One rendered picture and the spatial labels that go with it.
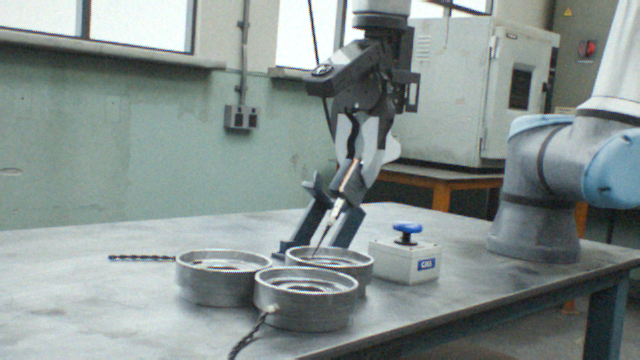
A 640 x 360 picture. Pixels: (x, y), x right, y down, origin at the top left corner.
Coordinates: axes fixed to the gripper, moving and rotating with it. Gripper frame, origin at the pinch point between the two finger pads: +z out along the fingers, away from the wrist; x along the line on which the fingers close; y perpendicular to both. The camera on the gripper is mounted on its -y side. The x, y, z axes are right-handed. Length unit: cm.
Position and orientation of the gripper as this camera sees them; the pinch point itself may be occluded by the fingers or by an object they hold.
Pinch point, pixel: (355, 176)
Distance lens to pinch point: 91.6
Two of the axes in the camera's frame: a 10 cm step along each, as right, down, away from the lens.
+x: -7.1, -1.3, 6.9
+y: 7.0, -0.2, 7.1
